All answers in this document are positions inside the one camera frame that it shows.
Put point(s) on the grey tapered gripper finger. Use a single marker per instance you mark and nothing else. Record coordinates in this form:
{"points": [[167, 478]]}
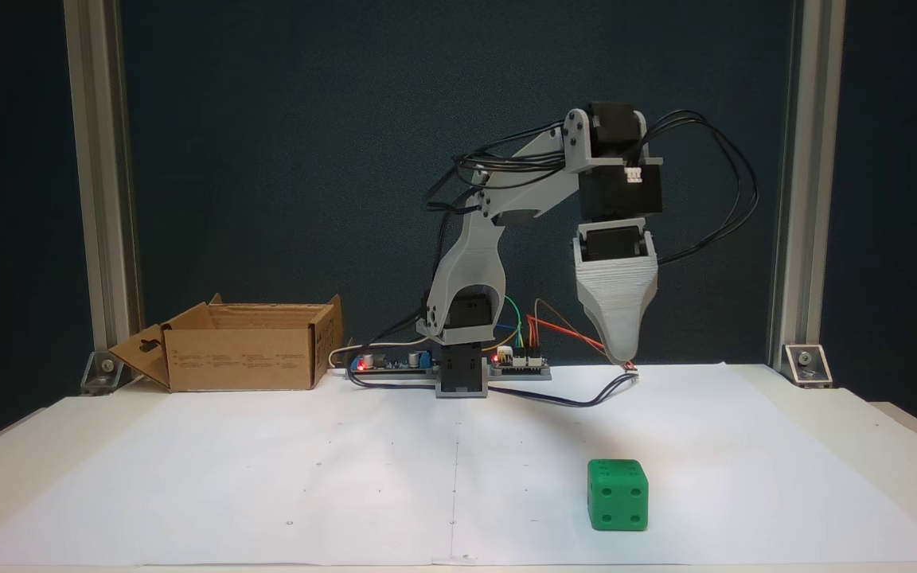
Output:
{"points": [[618, 314]]}

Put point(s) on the green die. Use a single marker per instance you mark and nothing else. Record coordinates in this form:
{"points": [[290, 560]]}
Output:
{"points": [[618, 497]]}

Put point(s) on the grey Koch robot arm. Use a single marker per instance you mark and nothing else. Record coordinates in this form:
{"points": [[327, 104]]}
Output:
{"points": [[470, 263]]}

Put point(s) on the controller board with jumper pins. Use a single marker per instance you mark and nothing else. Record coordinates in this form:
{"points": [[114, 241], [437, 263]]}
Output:
{"points": [[522, 364]]}

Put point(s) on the blue power board red LED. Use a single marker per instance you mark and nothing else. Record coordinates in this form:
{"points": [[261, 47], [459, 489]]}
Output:
{"points": [[395, 362]]}

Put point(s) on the brown cardboard box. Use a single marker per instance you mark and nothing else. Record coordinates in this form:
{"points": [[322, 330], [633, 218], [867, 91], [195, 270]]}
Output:
{"points": [[239, 358]]}

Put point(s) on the white paper sheet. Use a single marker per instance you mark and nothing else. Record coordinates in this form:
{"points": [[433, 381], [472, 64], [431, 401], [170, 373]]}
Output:
{"points": [[267, 477]]}

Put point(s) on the metal corner bracket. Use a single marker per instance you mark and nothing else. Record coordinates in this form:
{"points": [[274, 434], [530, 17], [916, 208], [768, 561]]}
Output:
{"points": [[108, 372], [807, 364]]}

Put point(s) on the aluminium frame post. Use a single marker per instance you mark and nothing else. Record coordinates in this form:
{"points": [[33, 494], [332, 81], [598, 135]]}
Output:
{"points": [[100, 159], [809, 159]]}

